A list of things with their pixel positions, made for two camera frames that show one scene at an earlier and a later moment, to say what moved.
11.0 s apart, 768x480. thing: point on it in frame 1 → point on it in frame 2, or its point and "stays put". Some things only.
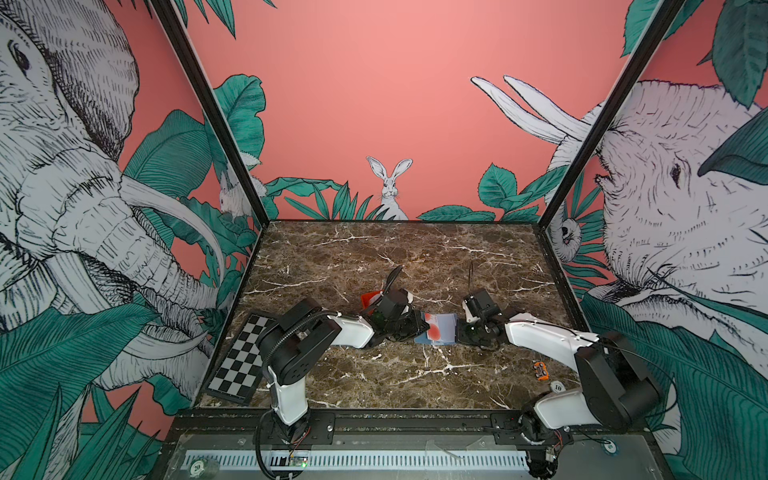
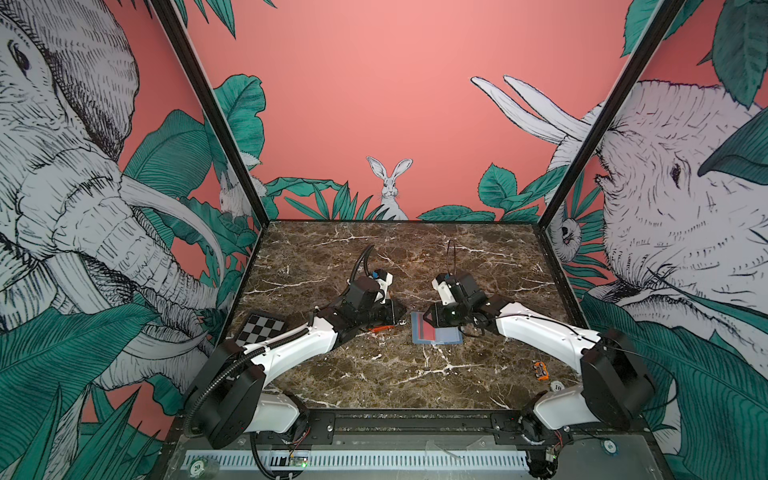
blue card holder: (443, 329) stays put
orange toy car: (541, 372) stays put
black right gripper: (463, 337) → (437, 315)
